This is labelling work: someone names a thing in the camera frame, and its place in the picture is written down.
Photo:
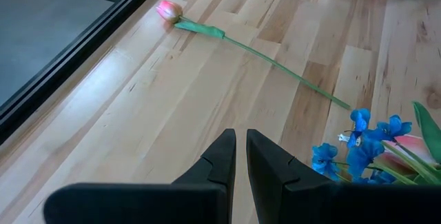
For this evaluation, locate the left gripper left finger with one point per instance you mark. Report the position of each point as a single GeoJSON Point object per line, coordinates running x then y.
{"type": "Point", "coordinates": [206, 189]}

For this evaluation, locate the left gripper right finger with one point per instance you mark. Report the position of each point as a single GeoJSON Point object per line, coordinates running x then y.
{"type": "Point", "coordinates": [275, 182]}

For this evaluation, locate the blue artificial flower spray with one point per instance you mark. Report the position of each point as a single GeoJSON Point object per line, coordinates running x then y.
{"type": "Point", "coordinates": [361, 151]}

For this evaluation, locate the pink artificial tulip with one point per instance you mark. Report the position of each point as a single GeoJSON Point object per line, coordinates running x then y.
{"type": "Point", "coordinates": [413, 146]}
{"type": "Point", "coordinates": [169, 10]}

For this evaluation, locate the black aluminium table frame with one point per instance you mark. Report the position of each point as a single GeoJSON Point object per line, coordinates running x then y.
{"type": "Point", "coordinates": [69, 62]}

